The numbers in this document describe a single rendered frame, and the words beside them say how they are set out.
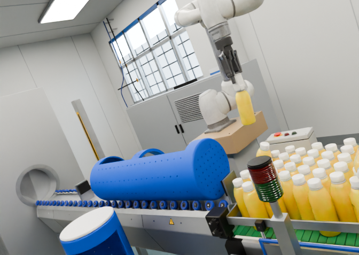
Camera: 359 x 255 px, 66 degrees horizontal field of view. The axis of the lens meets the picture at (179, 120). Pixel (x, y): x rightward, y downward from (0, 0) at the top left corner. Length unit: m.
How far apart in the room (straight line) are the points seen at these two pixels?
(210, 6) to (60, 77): 5.62
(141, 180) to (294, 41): 2.96
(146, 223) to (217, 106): 0.86
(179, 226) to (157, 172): 0.29
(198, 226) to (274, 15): 3.13
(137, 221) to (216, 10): 1.18
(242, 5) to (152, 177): 0.88
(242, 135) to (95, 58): 5.72
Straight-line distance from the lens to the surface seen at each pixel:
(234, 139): 1.68
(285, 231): 0.80
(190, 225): 1.40
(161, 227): 1.55
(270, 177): 0.72
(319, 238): 1.04
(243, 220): 1.08
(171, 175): 1.29
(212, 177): 1.29
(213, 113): 1.87
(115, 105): 6.98
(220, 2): 1.26
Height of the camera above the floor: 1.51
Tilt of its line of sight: 7 degrees down
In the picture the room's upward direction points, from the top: 22 degrees counter-clockwise
